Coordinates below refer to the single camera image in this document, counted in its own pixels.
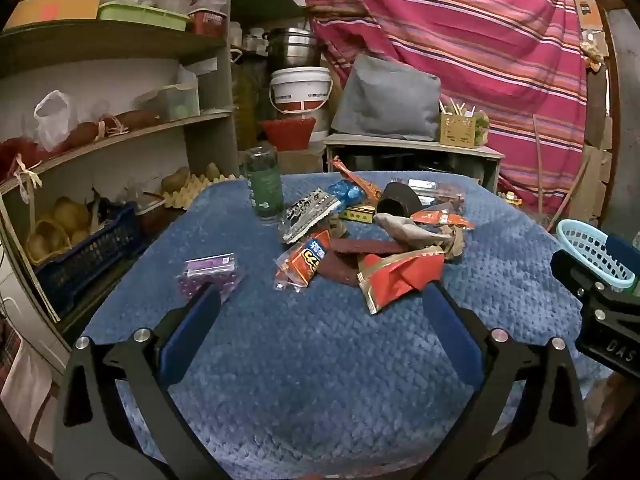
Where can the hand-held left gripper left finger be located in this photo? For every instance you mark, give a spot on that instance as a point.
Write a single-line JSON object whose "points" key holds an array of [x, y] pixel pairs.
{"points": [[192, 330]]}

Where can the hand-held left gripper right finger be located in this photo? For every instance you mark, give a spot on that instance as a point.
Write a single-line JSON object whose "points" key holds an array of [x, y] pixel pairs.
{"points": [[452, 330]]}

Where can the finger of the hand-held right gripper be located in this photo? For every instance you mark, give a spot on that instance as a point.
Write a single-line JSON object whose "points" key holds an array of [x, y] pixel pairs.
{"points": [[570, 267], [622, 255]]}

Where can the light blue plastic basket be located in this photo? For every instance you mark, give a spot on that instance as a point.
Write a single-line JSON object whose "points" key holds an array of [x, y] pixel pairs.
{"points": [[590, 250]]}

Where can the red gold foil wrapper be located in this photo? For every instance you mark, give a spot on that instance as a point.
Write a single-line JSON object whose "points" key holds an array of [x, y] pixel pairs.
{"points": [[400, 275]]}

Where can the brown paper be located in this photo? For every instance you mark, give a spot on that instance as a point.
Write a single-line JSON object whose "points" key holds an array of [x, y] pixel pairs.
{"points": [[454, 245]]}

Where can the white face mask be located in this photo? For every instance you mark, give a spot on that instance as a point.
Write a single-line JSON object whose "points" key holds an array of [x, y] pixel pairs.
{"points": [[400, 230]]}

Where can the orange white packet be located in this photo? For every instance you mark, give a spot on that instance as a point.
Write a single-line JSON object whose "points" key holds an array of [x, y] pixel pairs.
{"points": [[440, 217]]}

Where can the maroon wrapper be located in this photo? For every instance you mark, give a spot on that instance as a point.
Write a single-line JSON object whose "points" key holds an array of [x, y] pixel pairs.
{"points": [[365, 246], [340, 270]]}

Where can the orange blue snack wrapper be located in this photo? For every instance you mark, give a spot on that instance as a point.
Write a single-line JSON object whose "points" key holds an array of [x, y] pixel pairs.
{"points": [[302, 260]]}

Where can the black paper cup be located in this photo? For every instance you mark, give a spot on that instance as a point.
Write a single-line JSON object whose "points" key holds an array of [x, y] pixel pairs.
{"points": [[400, 200]]}

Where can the silver black foil wrapper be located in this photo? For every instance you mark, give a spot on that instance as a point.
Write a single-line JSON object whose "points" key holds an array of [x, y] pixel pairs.
{"points": [[305, 212]]}

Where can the long orange wrapper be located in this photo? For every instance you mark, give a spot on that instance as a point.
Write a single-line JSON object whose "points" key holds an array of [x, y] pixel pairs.
{"points": [[360, 182]]}

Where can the blue plastic wrapper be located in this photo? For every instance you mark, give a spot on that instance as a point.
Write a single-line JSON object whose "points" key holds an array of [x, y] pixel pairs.
{"points": [[345, 192]]}

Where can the purple plastic packet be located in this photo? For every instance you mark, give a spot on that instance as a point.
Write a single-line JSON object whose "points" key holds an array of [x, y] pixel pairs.
{"points": [[207, 275]]}

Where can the stack of cardboard sheets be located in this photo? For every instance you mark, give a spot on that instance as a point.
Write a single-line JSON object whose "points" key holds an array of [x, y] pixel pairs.
{"points": [[595, 170]]}

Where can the yellow capped oil bottle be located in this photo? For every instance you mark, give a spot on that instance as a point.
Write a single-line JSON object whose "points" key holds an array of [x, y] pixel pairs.
{"points": [[512, 199]]}

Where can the blue fleece blanket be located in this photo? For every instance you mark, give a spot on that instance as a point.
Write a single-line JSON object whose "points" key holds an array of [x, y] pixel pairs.
{"points": [[300, 360]]}

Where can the blue plastic crate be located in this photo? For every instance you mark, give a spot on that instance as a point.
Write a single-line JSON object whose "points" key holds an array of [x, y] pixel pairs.
{"points": [[85, 260]]}

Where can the egg carton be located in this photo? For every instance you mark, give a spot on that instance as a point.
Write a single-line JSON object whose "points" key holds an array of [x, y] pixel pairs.
{"points": [[200, 192]]}

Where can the clear plastic jar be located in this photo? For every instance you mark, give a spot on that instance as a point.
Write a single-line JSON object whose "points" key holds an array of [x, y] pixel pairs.
{"points": [[437, 191]]}

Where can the brown framed door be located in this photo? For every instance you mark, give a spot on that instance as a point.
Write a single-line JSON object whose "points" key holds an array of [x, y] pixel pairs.
{"points": [[622, 110]]}

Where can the small yellow box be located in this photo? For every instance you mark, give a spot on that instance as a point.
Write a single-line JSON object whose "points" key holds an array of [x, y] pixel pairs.
{"points": [[357, 215]]}

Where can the green glass bottle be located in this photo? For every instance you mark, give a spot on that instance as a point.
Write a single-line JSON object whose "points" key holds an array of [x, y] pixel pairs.
{"points": [[263, 185]]}

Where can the green leafy decoration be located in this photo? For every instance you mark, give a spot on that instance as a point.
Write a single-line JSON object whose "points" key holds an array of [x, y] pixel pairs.
{"points": [[482, 125]]}

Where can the wooden stick holder box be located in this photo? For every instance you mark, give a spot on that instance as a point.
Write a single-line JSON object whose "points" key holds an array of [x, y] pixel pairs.
{"points": [[457, 130]]}

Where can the wooden side table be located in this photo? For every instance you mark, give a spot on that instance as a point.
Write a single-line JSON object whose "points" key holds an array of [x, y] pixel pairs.
{"points": [[400, 142]]}

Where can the brown sweet potato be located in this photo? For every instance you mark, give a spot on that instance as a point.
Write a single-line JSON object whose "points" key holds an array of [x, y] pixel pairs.
{"points": [[140, 119], [82, 135]]}

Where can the red plastic basin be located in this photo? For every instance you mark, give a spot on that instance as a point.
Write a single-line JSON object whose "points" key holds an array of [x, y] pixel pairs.
{"points": [[289, 132]]}

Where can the clear plastic container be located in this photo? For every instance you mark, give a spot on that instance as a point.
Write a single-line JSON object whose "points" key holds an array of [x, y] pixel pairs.
{"points": [[180, 102]]}

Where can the grey cushion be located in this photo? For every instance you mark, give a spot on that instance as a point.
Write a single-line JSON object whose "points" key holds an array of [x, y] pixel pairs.
{"points": [[385, 97]]}

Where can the red mesh bag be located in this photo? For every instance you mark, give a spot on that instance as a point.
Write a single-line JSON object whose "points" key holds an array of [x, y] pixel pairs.
{"points": [[17, 157]]}

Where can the white plastic bag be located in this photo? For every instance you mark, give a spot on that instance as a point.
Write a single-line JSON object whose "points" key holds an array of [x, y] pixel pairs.
{"points": [[50, 120]]}

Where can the white plastic bucket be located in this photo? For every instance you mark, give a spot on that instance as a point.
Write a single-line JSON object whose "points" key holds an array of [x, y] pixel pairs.
{"points": [[300, 87]]}

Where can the pink striped cloth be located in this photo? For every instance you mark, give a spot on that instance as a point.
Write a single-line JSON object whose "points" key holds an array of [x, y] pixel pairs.
{"points": [[450, 25]]}

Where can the wooden shelf unit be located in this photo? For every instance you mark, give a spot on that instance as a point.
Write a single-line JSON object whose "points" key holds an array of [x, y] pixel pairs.
{"points": [[100, 45]]}

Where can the metal pot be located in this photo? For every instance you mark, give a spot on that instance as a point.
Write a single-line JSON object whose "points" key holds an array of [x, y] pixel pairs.
{"points": [[292, 47]]}

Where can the red plastic container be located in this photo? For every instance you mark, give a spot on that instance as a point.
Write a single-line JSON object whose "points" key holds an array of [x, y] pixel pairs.
{"points": [[207, 22]]}

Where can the green plastic tray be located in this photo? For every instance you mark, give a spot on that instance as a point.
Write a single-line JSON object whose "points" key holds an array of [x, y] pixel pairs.
{"points": [[142, 15]]}

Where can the yellow cardboard box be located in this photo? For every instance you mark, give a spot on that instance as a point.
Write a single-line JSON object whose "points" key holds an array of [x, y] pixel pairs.
{"points": [[50, 12]]}

